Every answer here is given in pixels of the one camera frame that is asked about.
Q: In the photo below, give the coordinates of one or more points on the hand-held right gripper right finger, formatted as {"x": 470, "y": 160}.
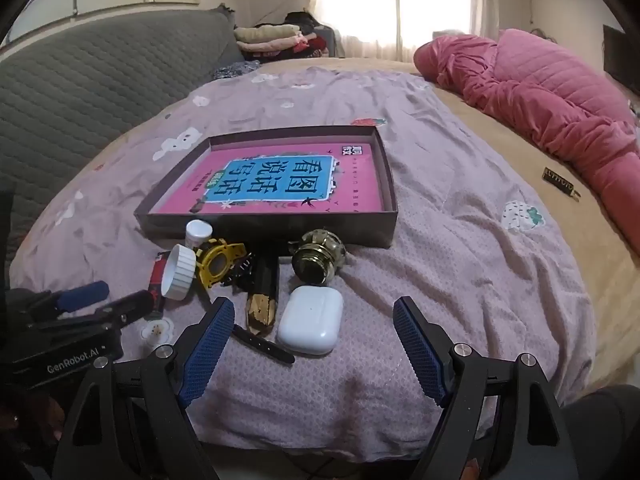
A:
{"x": 417, "y": 355}

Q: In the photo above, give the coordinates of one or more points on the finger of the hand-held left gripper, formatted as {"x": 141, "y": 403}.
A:
{"x": 82, "y": 296}
{"x": 127, "y": 306}

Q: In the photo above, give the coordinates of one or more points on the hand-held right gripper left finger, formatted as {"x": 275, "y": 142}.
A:
{"x": 207, "y": 350}

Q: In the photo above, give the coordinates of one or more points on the red and black lighter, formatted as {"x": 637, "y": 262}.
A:
{"x": 157, "y": 280}

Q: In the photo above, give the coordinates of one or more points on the white ribbed jar lid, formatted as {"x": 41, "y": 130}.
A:
{"x": 180, "y": 270}

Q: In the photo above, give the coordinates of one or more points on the black and gold bar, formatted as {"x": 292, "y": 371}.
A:
{"x": 262, "y": 300}

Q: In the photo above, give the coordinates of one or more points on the yellow and black watch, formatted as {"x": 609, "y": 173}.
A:
{"x": 220, "y": 262}

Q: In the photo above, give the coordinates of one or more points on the small white bottle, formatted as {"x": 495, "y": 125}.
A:
{"x": 198, "y": 232}

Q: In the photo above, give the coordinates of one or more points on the white earbuds case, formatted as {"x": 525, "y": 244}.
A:
{"x": 310, "y": 320}

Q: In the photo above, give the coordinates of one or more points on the dark shallow cardboard box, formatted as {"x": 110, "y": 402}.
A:
{"x": 240, "y": 225}

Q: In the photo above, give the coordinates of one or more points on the person's left hand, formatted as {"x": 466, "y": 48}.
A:
{"x": 25, "y": 422}

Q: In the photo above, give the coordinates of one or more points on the black hair claw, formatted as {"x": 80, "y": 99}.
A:
{"x": 240, "y": 272}

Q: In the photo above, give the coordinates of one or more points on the pink and blue book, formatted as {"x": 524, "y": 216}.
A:
{"x": 280, "y": 180}

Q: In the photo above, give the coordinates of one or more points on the grey quilted sofa cover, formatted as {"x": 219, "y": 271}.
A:
{"x": 75, "y": 95}

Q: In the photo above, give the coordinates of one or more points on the dark floral cloth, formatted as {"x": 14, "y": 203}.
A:
{"x": 235, "y": 69}

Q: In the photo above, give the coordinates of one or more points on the pink quilted duvet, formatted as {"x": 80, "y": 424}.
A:
{"x": 540, "y": 100}

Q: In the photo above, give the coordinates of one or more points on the pile of folded clothes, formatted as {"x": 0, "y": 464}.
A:
{"x": 272, "y": 37}

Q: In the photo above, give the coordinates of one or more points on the white sheer curtain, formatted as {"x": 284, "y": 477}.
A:
{"x": 400, "y": 5}

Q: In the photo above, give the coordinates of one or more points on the black flat television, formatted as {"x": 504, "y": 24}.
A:
{"x": 622, "y": 60}

